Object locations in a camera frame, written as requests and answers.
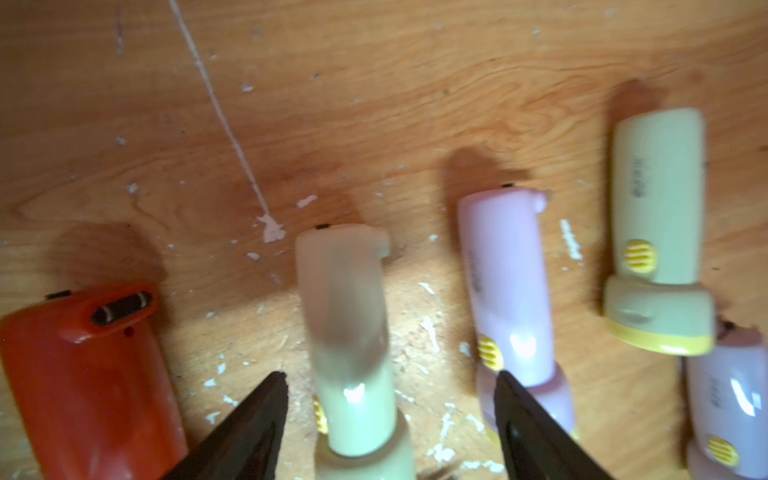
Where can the green flashlight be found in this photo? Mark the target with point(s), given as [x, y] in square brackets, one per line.
[362, 434]
[654, 300]

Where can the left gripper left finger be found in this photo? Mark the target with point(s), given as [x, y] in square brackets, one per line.
[247, 443]

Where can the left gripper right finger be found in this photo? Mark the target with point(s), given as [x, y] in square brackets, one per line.
[534, 445]

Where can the purple flashlight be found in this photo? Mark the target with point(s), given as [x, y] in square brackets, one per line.
[728, 404]
[508, 290]

